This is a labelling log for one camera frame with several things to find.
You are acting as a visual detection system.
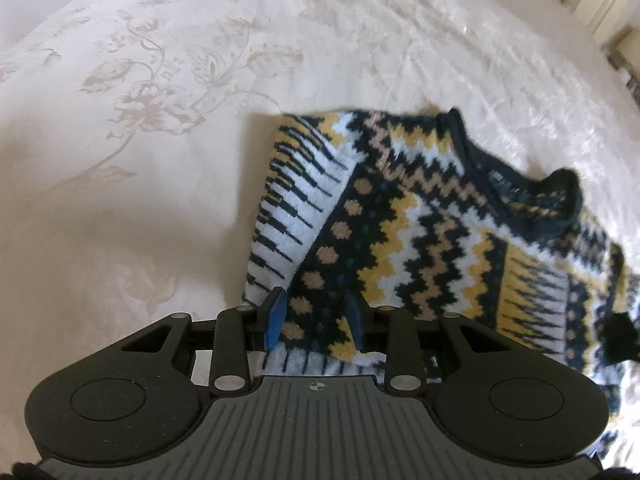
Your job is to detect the navy yellow zigzag knit sweater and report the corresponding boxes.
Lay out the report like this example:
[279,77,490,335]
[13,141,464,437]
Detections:
[242,106,640,467]

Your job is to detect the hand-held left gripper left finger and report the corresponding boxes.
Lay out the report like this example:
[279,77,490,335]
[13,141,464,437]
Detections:
[120,287,289,396]

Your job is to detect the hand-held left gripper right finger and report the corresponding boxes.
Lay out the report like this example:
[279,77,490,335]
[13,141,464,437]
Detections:
[344,292,507,394]

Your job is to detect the cream floral bedspread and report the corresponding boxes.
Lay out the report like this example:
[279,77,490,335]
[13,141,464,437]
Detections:
[0,0,640,480]

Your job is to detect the cream bedside table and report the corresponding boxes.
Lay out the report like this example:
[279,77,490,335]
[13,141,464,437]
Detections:
[606,29,640,92]

